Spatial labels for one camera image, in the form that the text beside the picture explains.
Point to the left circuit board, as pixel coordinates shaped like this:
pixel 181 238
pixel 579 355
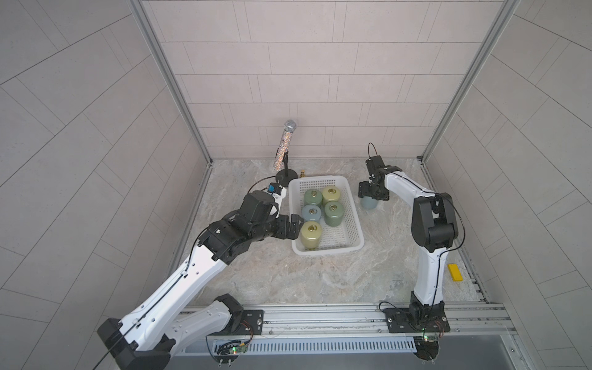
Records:
pixel 228 352

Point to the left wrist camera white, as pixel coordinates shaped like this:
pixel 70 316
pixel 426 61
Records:
pixel 279 193

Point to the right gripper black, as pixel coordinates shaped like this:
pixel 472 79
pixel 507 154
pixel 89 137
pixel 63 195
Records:
pixel 364 189

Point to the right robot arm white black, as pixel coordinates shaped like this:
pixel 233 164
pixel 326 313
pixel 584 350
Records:
pixel 433 227

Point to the right circuit board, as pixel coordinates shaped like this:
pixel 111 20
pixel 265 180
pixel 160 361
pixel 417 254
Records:
pixel 427 349

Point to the ventilation grille strip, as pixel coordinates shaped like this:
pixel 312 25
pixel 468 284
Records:
pixel 322 346

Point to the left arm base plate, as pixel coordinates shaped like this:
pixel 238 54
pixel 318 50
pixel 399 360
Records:
pixel 248 323

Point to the yellow block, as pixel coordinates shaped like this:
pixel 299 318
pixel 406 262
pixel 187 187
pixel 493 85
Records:
pixel 455 272

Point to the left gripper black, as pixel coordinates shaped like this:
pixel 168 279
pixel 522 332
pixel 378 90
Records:
pixel 283 232

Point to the aluminium mounting rail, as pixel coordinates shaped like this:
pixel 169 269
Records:
pixel 307 321

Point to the black microphone stand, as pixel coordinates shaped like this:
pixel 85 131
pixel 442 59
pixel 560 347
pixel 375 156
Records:
pixel 285 175

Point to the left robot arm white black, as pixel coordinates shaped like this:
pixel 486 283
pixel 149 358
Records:
pixel 149 336

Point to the white plastic perforated basket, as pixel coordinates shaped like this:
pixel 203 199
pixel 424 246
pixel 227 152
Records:
pixel 347 237

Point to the yellow-green tea canister front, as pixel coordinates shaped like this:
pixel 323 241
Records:
pixel 311 234

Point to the circuit board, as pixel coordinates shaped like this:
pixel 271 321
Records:
pixel 228 352
pixel 427 349

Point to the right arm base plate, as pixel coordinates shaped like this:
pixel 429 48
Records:
pixel 420 319

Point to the dark green tea canister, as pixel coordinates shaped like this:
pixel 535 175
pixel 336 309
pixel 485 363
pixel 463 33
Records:
pixel 333 213

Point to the yellow tea canister back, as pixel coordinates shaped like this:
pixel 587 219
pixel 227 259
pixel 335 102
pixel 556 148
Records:
pixel 330 193

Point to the glitter microphone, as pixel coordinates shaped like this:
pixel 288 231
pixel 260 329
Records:
pixel 282 150

